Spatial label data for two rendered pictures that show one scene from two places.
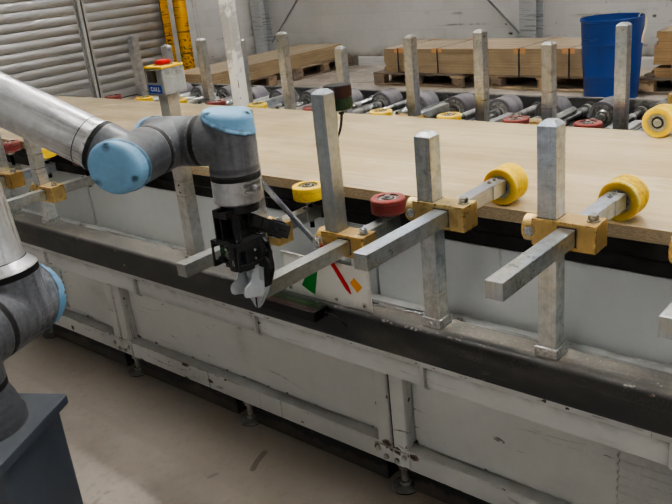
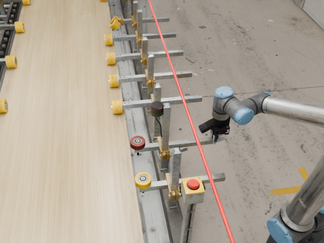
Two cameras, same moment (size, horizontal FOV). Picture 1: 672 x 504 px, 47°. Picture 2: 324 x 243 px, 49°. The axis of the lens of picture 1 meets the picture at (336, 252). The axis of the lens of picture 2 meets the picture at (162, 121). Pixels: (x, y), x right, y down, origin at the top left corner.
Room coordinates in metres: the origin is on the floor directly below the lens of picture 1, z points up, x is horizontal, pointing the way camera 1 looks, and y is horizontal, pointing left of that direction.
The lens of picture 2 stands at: (2.63, 0.73, 2.25)
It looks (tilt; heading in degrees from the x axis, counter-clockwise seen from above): 43 degrees down; 216
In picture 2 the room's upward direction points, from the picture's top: 2 degrees clockwise
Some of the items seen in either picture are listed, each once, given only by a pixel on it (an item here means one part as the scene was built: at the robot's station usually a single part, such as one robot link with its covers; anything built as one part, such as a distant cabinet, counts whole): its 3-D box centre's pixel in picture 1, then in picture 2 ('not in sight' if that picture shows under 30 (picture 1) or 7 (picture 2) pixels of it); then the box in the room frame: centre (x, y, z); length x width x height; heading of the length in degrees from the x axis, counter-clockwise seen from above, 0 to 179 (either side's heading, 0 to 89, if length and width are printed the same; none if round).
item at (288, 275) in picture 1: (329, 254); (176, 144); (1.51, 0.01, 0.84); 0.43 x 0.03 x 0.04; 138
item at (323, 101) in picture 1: (333, 201); (165, 139); (1.59, -0.01, 0.93); 0.03 x 0.03 x 0.48; 48
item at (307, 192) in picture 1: (310, 205); (142, 184); (1.84, 0.05, 0.85); 0.08 x 0.08 x 0.11
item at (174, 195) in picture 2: (265, 229); (172, 186); (1.74, 0.16, 0.84); 0.13 x 0.06 x 0.05; 48
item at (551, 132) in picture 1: (551, 254); (150, 87); (1.25, -0.38, 0.90); 0.03 x 0.03 x 0.48; 48
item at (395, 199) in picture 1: (389, 219); (137, 147); (1.66, -0.13, 0.85); 0.08 x 0.08 x 0.11
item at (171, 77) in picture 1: (165, 80); (192, 191); (1.93, 0.37, 1.18); 0.07 x 0.07 x 0.08; 48
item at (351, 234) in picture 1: (346, 240); (163, 148); (1.57, -0.03, 0.85); 0.13 x 0.06 x 0.05; 48
